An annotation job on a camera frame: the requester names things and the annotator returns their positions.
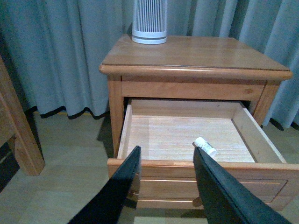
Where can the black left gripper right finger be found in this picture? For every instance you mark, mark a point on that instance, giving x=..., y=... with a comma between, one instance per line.
x=225, y=200

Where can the grey curtain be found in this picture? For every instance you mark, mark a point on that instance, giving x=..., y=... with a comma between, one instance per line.
x=52, y=48

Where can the white medicine bottle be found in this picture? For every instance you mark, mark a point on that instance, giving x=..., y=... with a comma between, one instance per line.
x=205, y=146

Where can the wooden bed frame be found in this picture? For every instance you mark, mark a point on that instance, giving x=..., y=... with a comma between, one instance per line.
x=15, y=129

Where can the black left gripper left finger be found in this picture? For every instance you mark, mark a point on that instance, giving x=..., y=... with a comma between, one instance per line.
x=117, y=201

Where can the wooden nightstand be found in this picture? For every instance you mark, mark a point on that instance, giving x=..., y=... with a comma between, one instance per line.
x=190, y=67

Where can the wooden drawer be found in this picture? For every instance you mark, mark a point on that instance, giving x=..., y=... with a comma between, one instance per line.
x=166, y=130

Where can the white ribbed air purifier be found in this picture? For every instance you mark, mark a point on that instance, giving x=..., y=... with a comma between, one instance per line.
x=149, y=22

